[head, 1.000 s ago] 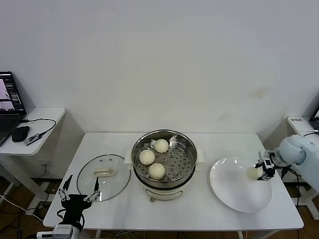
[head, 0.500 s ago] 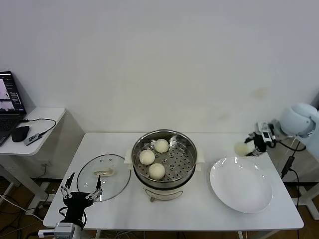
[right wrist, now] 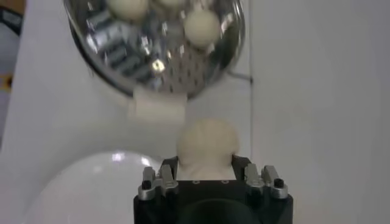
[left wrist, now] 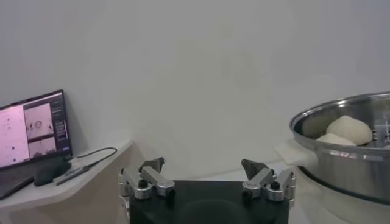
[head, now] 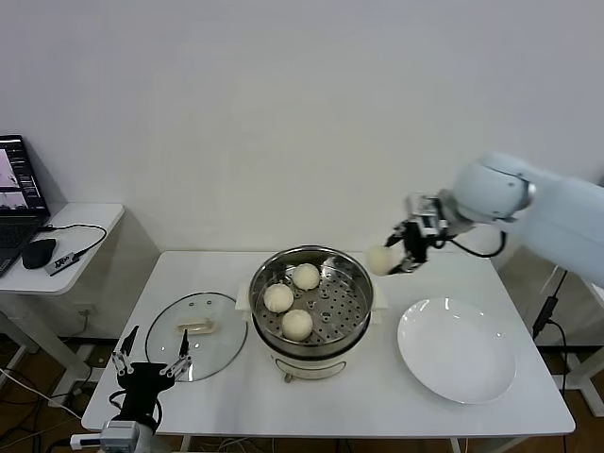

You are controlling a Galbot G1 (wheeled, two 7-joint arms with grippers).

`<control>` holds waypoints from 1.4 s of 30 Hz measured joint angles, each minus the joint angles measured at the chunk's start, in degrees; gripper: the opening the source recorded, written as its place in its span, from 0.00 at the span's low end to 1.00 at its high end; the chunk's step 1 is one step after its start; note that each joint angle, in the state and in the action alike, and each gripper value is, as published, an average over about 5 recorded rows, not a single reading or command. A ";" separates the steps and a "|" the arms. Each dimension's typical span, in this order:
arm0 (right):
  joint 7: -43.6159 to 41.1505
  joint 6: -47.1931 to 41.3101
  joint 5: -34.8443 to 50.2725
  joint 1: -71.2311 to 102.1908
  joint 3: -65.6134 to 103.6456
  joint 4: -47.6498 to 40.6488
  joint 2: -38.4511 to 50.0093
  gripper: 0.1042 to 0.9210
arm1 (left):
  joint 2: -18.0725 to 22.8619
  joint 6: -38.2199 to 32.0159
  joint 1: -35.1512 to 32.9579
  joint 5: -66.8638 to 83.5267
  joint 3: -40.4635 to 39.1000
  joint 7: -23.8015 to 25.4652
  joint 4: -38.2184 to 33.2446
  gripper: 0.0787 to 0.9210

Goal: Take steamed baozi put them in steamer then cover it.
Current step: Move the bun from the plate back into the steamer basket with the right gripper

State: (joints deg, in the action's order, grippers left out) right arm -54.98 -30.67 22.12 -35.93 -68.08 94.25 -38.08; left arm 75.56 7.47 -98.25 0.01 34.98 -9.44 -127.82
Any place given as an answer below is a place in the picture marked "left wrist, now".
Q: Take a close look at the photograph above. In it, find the black open laptop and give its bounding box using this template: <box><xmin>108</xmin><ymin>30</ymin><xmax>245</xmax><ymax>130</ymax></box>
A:
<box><xmin>0</xmin><ymin>89</ymin><xmax>73</xmax><ymax>200</ymax></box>

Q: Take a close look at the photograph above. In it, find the white side table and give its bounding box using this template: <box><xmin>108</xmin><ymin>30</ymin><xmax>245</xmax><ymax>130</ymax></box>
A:
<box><xmin>0</xmin><ymin>139</ymin><xmax>144</xmax><ymax>224</ymax></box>

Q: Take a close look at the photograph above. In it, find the grey usb hub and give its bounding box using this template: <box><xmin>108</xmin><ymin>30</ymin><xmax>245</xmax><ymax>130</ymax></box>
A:
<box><xmin>53</xmin><ymin>166</ymin><xmax>92</xmax><ymax>186</ymax></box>

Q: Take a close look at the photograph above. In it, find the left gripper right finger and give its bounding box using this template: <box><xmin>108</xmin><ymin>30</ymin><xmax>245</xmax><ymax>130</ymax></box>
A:
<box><xmin>241</xmin><ymin>158</ymin><xmax>297</xmax><ymax>202</ymax></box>

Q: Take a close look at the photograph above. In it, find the black computer mouse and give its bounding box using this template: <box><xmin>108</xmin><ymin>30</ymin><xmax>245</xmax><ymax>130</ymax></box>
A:
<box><xmin>33</xmin><ymin>161</ymin><xmax>73</xmax><ymax>187</ymax></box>

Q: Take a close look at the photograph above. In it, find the white steamed baozi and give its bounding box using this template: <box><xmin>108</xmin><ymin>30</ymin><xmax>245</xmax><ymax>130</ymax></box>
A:
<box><xmin>325</xmin><ymin>114</ymin><xmax>374</xmax><ymax>146</ymax></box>
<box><xmin>316</xmin><ymin>133</ymin><xmax>357</xmax><ymax>147</ymax></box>

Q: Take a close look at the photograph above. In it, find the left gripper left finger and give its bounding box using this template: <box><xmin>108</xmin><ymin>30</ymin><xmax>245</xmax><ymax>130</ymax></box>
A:
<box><xmin>118</xmin><ymin>156</ymin><xmax>177</xmax><ymax>200</ymax></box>

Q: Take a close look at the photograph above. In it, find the steel steamer basket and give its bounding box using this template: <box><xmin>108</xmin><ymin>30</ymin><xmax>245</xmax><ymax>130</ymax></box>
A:
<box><xmin>274</xmin><ymin>91</ymin><xmax>390</xmax><ymax>205</ymax></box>

